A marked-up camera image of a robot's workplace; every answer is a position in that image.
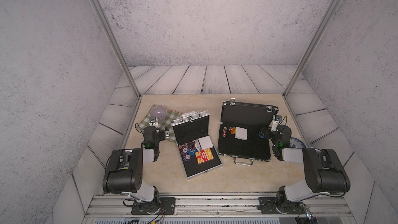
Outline black poker case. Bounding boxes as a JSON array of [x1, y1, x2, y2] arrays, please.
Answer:
[[217, 98, 279, 162]]

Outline silver aluminium poker case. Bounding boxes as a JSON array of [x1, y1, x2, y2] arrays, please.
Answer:
[[171, 111, 222, 179]]

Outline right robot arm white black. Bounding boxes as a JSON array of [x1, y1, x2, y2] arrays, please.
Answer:
[[259, 124, 351, 214]]

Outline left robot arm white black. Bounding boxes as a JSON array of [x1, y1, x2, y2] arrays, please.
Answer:
[[103, 126, 169, 205]]

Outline poker chips pile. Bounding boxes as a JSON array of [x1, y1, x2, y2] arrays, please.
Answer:
[[179, 141, 198, 162]]

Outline lilac ceramic bowl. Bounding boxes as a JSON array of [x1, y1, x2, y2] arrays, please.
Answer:
[[150, 105, 168, 122]]

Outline blue white patterned bowl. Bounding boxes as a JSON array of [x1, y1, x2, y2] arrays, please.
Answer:
[[290, 137, 307, 148]]

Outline red dice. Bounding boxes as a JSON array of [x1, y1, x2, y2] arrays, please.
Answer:
[[222, 127, 227, 138]]

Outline white card deck silver case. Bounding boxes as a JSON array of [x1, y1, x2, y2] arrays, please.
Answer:
[[198, 136, 214, 150]]

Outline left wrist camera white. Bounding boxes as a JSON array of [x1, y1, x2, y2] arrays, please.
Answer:
[[149, 117, 159, 128]]

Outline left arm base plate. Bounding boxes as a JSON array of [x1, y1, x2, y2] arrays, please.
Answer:
[[131, 197, 176, 215]]

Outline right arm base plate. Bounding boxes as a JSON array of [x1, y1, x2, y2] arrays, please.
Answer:
[[257, 197, 305, 215]]

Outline aluminium front rail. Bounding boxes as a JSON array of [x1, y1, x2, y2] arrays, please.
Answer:
[[83, 192, 356, 224]]

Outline left aluminium frame post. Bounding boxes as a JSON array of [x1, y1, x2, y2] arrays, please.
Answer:
[[89, 0, 141, 98]]

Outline aluminium frame post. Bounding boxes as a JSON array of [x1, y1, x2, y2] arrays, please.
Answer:
[[89, 0, 141, 98], [283, 0, 342, 99]]

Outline right aluminium frame post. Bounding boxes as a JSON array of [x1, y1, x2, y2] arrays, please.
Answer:
[[283, 0, 342, 99]]

